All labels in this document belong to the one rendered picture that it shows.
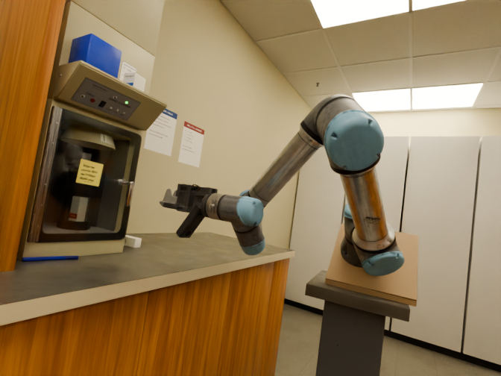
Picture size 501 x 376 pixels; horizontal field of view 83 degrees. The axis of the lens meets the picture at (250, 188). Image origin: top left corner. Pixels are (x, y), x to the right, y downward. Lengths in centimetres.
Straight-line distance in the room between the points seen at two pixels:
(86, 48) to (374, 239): 97
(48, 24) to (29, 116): 24
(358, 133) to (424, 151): 299
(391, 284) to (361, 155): 57
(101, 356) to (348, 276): 79
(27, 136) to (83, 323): 48
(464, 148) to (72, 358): 350
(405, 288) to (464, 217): 248
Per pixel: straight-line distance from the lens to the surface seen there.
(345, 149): 63
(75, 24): 112
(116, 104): 106
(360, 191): 74
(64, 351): 86
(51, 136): 101
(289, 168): 82
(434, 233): 351
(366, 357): 116
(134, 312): 94
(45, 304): 75
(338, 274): 111
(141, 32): 127
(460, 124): 417
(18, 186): 90
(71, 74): 98
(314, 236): 366
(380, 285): 110
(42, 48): 95
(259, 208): 75
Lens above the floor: 118
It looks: 4 degrees up
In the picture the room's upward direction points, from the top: 8 degrees clockwise
